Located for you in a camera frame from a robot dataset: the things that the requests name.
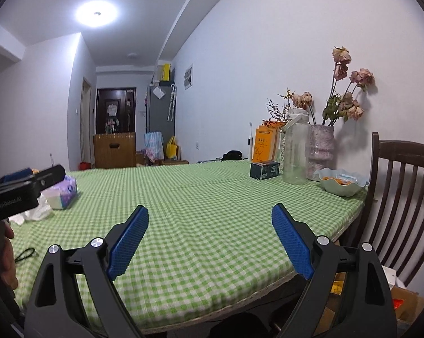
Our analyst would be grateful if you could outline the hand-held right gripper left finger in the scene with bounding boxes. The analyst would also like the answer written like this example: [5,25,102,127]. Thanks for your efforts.
[24,205,150,338]

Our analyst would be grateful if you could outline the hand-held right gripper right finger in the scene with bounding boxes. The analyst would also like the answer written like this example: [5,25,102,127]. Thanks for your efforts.
[272,203,398,338]

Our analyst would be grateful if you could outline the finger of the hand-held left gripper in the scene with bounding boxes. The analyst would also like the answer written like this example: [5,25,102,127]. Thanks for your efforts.
[0,165,66,192]

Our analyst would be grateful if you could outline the large cardboard box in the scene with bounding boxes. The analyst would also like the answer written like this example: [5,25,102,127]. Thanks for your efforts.
[321,264,424,328]

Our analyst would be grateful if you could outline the person's left hand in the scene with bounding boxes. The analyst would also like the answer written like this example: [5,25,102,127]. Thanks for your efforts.
[1,218,17,291]

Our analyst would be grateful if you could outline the white plastic bag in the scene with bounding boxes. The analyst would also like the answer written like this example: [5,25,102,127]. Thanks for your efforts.
[10,194,54,225]

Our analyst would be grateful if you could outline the purple tissue box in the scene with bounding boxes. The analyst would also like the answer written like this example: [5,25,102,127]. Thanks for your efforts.
[41,176,78,211]

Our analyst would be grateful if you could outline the light blue snack bowl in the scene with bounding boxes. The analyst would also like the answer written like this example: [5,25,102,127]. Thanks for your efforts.
[313,168,369,198]

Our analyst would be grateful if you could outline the green checked tablecloth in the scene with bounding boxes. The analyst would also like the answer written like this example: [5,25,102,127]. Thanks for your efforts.
[8,160,369,332]

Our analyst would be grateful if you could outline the dark green small box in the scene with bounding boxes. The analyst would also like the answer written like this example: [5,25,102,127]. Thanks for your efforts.
[250,161,281,181]

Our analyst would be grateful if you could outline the clear glass jar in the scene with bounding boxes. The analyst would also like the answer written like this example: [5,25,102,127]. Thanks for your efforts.
[281,108,311,185]

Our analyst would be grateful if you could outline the white interior door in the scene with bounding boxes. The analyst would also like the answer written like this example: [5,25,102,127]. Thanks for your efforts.
[80,79,92,164]

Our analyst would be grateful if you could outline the grey pink ribbed vase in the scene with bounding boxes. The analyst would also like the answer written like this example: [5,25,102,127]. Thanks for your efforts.
[305,124,335,182]

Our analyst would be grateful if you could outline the light blue gift bag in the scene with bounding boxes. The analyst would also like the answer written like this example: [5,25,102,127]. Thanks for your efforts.
[144,132,164,161]

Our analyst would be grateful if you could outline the orange paper box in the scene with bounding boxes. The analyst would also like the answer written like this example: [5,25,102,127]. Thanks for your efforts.
[254,121,286,164]

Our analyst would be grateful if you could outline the yellow tote bag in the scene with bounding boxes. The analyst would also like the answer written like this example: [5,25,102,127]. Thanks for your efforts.
[166,135,178,159]

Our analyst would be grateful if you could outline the dark entrance door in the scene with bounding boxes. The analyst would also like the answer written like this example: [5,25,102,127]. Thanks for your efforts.
[96,87,137,135]

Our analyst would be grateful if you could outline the grey refrigerator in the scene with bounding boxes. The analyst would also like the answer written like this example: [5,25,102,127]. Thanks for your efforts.
[146,84,176,138]

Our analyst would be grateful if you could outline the dried berry twigs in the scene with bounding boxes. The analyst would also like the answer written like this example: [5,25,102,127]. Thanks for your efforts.
[263,90,293,125]

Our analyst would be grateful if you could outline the dark wooden chair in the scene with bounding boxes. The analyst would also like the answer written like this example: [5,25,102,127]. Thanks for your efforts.
[353,131,424,289]

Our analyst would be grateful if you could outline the white folded umbrellas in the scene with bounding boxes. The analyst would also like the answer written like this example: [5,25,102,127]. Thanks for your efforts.
[167,83,177,121]

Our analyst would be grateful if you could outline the dried rose bouquet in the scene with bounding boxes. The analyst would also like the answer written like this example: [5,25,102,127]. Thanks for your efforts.
[291,46,376,127]

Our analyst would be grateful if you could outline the round ceiling light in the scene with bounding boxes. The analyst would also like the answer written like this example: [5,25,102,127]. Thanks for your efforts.
[75,1,119,28]

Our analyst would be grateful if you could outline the black hair tie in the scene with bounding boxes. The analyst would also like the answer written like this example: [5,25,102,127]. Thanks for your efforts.
[14,248,35,263]

